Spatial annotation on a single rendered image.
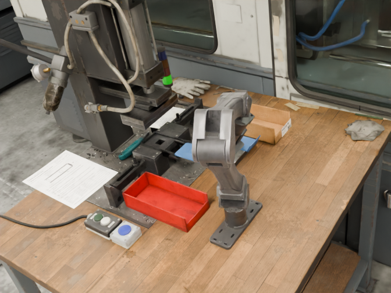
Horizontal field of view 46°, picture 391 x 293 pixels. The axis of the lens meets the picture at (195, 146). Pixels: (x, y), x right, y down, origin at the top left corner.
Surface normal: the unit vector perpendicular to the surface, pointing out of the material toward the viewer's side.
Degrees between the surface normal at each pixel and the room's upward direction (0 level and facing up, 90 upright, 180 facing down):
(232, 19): 90
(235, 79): 90
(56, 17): 90
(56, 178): 1
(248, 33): 90
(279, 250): 0
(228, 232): 0
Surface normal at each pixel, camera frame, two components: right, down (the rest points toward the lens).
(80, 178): -0.15, -0.80
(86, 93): -0.57, 0.55
